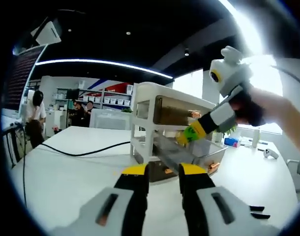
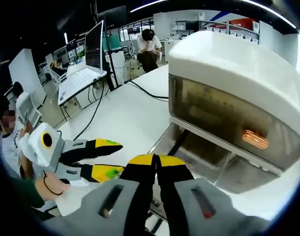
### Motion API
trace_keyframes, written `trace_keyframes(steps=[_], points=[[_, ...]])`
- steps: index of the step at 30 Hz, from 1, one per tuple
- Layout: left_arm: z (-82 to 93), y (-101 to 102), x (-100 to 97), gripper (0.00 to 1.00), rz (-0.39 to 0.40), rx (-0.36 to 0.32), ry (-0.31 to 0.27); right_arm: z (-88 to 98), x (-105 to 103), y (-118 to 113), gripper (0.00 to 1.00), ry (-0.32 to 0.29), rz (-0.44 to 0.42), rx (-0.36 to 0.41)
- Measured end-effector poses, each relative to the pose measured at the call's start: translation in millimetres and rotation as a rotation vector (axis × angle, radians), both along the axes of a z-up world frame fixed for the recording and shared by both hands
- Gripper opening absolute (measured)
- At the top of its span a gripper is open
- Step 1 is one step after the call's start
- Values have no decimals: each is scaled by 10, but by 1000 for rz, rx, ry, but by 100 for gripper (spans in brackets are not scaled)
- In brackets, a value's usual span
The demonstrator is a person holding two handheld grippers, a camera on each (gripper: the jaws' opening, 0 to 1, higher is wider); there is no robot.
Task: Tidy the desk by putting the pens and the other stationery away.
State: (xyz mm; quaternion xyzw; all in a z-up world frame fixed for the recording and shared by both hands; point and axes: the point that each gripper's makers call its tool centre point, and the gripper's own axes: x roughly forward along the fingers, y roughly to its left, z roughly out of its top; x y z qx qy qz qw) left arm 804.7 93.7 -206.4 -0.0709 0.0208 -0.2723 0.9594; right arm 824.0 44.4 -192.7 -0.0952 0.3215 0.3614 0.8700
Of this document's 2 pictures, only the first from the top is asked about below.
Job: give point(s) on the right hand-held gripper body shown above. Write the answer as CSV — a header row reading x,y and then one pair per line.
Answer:
x,y
230,73

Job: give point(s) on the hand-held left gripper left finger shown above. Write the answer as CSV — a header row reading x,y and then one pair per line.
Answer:
x,y
125,209

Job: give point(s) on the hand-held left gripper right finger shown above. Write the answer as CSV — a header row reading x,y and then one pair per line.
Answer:
x,y
201,211

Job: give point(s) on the white plastic drawer organizer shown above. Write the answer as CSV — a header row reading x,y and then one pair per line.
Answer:
x,y
150,98

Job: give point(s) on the white desk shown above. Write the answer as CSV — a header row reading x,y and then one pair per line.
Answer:
x,y
66,177

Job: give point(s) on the person's right hand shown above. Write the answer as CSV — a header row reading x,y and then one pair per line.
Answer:
x,y
270,105

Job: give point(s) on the blue tissue box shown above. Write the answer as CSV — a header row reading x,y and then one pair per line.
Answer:
x,y
232,142

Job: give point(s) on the white bottle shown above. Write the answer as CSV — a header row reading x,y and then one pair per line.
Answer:
x,y
255,137

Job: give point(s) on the black ceiling spotlight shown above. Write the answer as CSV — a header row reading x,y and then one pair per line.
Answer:
x,y
187,52

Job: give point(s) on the small green potted plant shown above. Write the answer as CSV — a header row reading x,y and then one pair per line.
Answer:
x,y
126,110

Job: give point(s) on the white mesh office chair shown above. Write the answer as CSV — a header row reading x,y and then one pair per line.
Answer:
x,y
108,120

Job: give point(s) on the row of white storage bins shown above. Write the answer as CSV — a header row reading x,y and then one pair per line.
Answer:
x,y
110,100

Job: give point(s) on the white storage shelf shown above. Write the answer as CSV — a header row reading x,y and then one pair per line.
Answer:
x,y
96,98

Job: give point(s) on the small black screen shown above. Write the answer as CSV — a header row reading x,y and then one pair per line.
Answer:
x,y
72,93

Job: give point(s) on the black metal stand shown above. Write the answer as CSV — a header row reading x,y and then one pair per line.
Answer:
x,y
11,137

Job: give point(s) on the long ceiling light strip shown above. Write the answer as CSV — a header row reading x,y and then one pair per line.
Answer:
x,y
91,60

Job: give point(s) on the white ceiling air conditioner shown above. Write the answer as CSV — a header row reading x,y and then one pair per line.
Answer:
x,y
49,33

